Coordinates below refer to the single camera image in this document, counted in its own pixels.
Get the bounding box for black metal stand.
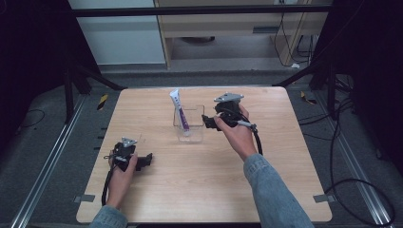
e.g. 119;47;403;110
272;59;339;121
62;61;128;125

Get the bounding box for white and purple toothpaste tube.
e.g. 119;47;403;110
168;88;191;138

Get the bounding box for aluminium floor rail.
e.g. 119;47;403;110
316;91;393;227
10;94;88;228

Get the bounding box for white cabinet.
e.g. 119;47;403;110
67;0;167;67

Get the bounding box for hand-held gripper cable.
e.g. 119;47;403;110
218;107;264;157
101;162;118;207

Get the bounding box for yellow and black tape piece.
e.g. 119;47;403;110
299;90;317;106
96;93;109;111

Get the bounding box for clear plastic container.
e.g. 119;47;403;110
172;104;206;143

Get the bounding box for black curtain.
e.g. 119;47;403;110
309;0;403;177
0;0;100;160

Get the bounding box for person's left hand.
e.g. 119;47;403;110
106;153;139;209

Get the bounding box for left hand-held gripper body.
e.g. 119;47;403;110
103;136;140;173

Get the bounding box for thin black floor cable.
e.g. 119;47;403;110
20;108;47;129

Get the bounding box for right hand-held gripper cable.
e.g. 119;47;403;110
218;107;264;157

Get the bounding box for black horizontal frame bar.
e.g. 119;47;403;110
70;5;335;18

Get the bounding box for black floor cable loop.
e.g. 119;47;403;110
297;97;397;228

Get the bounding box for grey tape strip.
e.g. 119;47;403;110
73;194;96;204
312;194;336;204

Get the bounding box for light wooden desk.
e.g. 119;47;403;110
153;0;333;70

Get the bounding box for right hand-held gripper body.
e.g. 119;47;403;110
213;91;245;129

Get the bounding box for person's right hand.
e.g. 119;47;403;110
213;104;259;162

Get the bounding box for left hand-held gripper cable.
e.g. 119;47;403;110
101;162;118;207

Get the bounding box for hanging black cables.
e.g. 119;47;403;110
273;0;315;68

